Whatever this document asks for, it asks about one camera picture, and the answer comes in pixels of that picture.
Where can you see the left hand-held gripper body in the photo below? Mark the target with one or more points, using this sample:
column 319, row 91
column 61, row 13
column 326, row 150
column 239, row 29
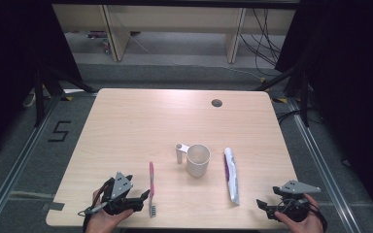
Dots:
column 122, row 187

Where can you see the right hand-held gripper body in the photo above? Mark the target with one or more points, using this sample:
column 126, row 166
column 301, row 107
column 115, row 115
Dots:
column 294, row 200

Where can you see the pink toothbrush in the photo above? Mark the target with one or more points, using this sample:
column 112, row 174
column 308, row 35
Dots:
column 151, row 181

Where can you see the white and purple toothpaste tube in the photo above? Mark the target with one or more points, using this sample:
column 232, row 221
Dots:
column 231, row 178

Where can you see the person's right hand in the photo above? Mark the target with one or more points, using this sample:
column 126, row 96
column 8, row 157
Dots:
column 307, row 226

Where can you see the person's left hand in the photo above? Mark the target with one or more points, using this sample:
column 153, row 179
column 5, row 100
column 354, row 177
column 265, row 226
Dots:
column 102, row 221

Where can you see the black metal stand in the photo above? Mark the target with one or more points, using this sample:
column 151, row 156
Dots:
column 39, row 97
column 304, row 97

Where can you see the dark curtain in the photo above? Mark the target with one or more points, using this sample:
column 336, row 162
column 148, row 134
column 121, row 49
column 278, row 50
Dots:
column 353, row 81
column 9, row 64

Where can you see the metal floor rail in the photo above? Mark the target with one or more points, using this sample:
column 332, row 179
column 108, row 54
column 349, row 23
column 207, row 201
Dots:
column 323, row 171
column 13, row 174

